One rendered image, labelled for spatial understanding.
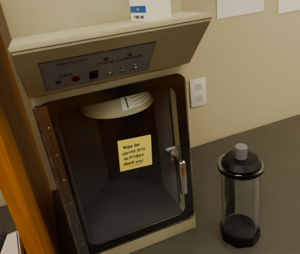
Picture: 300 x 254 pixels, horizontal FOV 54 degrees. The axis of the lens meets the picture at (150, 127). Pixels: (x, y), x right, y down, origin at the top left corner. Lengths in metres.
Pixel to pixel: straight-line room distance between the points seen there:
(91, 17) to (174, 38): 0.16
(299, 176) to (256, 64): 0.50
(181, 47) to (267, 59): 0.84
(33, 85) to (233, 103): 0.95
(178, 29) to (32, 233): 0.45
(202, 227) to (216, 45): 0.68
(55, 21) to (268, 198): 0.77
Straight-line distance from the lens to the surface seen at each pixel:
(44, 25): 0.57
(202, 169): 1.11
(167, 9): 0.53
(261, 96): 1.40
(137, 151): 0.66
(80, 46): 0.46
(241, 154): 0.70
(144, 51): 0.52
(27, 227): 0.61
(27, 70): 0.49
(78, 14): 0.57
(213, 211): 0.93
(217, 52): 1.21
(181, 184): 0.69
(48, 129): 0.60
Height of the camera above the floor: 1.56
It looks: 25 degrees down
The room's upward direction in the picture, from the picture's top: 7 degrees counter-clockwise
